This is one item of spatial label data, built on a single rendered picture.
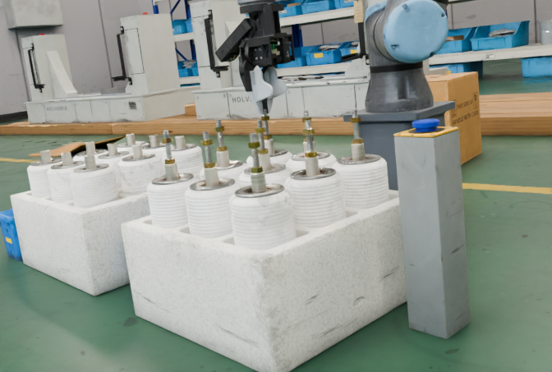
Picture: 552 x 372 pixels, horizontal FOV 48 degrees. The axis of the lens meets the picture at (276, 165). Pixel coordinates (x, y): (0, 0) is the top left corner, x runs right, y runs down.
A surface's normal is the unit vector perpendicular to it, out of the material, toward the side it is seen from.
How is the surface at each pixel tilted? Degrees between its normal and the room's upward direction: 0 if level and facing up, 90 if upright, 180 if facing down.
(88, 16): 90
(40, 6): 90
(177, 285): 90
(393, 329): 0
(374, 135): 90
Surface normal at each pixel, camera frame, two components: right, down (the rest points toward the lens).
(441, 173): 0.68, 0.06
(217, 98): -0.64, 0.21
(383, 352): -0.11, -0.98
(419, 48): 0.03, 0.29
